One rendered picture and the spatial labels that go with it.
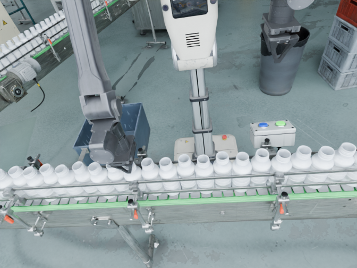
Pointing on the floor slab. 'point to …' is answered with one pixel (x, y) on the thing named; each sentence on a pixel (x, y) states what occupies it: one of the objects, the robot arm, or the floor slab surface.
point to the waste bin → (283, 74)
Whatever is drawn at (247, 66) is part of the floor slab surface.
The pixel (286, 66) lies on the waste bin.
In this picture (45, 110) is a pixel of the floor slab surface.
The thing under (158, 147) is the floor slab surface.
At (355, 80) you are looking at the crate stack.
